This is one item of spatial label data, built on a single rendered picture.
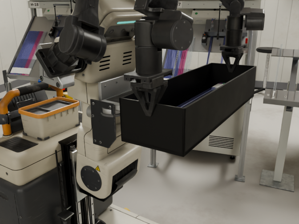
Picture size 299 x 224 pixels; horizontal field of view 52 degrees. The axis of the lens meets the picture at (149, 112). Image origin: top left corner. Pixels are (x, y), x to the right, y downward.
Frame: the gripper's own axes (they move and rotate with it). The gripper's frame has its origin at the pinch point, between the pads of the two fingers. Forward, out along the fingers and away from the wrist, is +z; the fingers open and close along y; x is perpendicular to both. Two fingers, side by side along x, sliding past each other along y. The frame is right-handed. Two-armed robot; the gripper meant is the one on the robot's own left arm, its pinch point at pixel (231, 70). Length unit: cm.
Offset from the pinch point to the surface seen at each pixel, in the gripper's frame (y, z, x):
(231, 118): 135, 70, 40
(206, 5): 145, -23, 71
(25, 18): 241, -8, 450
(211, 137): 131, 90, 56
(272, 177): 126, 111, 0
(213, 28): 136, -5, 60
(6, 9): 201, -25, 439
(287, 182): 124, 111, -12
